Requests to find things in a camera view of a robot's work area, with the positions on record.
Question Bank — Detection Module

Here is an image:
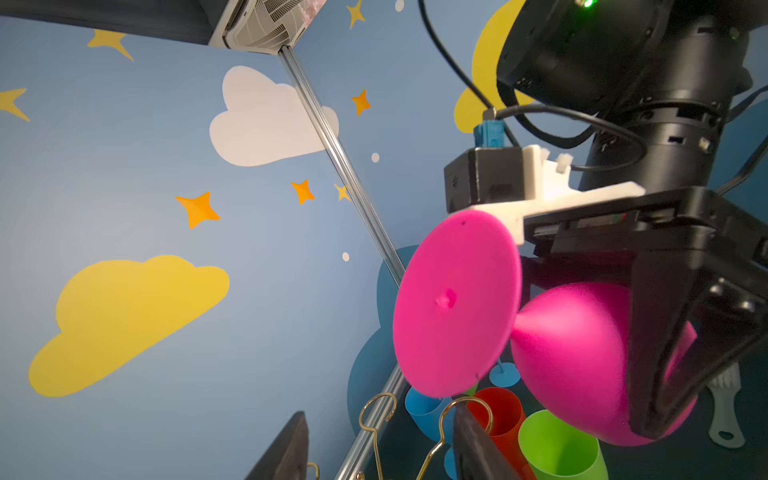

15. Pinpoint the red wine glass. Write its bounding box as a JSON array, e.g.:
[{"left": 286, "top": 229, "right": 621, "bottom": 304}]
[{"left": 474, "top": 387, "right": 536, "bottom": 480}]

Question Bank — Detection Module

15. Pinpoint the aluminium frame right post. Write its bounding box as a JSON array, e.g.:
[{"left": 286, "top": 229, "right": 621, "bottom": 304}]
[{"left": 278, "top": 46, "right": 405, "bottom": 479}]

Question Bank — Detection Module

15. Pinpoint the grey cleaning brush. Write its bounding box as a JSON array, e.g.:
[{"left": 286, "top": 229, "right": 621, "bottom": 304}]
[{"left": 707, "top": 362, "right": 745, "bottom": 449}]

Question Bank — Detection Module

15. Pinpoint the pink wine glass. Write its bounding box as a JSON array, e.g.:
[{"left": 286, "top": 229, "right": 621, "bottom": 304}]
[{"left": 392, "top": 208, "right": 700, "bottom": 448}]

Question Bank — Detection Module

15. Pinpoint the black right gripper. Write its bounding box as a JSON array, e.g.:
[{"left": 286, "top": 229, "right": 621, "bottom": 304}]
[{"left": 522, "top": 187, "right": 767, "bottom": 439}]

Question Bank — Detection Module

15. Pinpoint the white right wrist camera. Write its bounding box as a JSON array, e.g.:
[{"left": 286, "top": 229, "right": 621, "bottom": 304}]
[{"left": 443, "top": 145, "right": 646, "bottom": 246}]

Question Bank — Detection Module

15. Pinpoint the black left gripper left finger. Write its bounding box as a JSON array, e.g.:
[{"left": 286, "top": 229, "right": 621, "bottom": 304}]
[{"left": 245, "top": 411, "right": 309, "bottom": 480}]

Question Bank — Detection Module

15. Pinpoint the gold wire glass rack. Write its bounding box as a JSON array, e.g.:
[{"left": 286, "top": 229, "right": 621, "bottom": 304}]
[{"left": 305, "top": 391, "right": 495, "bottom": 480}]

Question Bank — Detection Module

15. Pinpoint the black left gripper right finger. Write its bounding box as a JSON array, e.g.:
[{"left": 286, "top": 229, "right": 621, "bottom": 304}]
[{"left": 452, "top": 404, "right": 521, "bottom": 480}]

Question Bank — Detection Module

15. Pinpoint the blue wine glass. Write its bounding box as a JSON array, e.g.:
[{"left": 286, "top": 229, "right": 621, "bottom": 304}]
[
  {"left": 488, "top": 359, "right": 521, "bottom": 388},
  {"left": 405, "top": 387, "right": 453, "bottom": 442}
]

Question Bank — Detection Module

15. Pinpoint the green wine glass back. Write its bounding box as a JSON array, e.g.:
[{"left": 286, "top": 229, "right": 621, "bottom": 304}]
[{"left": 518, "top": 410, "right": 609, "bottom": 480}]

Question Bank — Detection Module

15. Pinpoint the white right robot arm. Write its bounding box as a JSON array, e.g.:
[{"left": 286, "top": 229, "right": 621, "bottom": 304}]
[{"left": 496, "top": 1, "right": 767, "bottom": 439}]

